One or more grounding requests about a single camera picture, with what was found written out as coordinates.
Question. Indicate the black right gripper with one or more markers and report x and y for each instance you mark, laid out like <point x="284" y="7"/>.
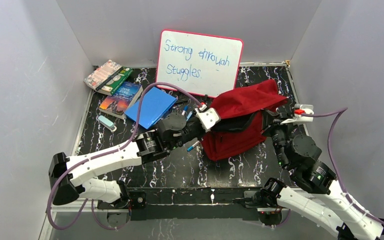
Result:
<point x="276" y="123"/>

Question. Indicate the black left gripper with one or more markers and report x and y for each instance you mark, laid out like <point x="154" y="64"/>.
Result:
<point x="198" y="126"/>

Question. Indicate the red student backpack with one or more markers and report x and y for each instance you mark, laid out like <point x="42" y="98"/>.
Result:
<point x="242" y="124"/>

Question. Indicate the Jane Eyre paperback book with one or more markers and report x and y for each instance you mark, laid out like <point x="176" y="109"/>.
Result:
<point x="123" y="98"/>

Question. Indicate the pink floral book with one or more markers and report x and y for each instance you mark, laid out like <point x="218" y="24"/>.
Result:
<point x="103" y="74"/>

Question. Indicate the green treehouse book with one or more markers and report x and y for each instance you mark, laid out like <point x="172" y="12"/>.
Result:
<point x="115" y="81"/>

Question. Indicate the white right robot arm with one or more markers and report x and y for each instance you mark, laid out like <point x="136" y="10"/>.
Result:
<point x="339" y="213"/>

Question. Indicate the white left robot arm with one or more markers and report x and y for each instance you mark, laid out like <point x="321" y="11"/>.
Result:
<point x="72" y="177"/>

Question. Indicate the blue tipped pen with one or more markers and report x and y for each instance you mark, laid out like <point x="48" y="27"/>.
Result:
<point x="195" y="144"/>

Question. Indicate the blue notebook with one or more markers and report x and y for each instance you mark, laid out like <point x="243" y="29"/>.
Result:
<point x="154" y="105"/>

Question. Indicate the pink framed whiteboard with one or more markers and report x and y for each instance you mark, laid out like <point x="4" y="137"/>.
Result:
<point x="200" y="64"/>

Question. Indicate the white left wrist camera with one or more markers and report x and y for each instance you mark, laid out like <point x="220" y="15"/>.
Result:
<point x="207" y="116"/>

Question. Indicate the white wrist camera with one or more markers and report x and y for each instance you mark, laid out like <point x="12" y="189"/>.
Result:
<point x="302" y="114"/>
<point x="207" y="116"/>

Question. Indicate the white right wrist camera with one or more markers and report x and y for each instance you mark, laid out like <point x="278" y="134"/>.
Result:
<point x="302" y="114"/>

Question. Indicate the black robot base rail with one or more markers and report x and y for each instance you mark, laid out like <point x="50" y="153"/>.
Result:
<point x="195" y="203"/>

